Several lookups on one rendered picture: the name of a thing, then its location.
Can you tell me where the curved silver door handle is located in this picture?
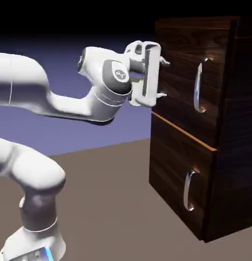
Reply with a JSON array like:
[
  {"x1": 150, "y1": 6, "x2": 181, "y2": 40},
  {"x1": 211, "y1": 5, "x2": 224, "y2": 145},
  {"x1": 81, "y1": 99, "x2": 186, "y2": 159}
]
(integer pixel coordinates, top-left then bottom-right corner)
[
  {"x1": 193, "y1": 57, "x2": 212, "y2": 114},
  {"x1": 183, "y1": 168, "x2": 200, "y2": 212}
]

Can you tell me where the dark wood cabinet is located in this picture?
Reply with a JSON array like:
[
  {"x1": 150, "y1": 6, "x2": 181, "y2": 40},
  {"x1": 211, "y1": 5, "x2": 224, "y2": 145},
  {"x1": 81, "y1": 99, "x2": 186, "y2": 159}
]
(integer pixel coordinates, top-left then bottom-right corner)
[{"x1": 148, "y1": 15, "x2": 252, "y2": 244}]

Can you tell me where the dark wood cabinet door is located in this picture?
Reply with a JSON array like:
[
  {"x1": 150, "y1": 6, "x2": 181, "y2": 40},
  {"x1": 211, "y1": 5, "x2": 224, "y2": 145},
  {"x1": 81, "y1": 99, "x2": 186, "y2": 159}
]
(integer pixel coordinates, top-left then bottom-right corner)
[
  {"x1": 152, "y1": 26, "x2": 233, "y2": 149},
  {"x1": 148, "y1": 113, "x2": 217, "y2": 241}
]

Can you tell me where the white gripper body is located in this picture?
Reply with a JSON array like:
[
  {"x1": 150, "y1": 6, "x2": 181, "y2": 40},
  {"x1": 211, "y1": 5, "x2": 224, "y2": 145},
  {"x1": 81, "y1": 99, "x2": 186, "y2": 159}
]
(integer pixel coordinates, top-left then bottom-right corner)
[{"x1": 129, "y1": 41, "x2": 162, "y2": 108}]

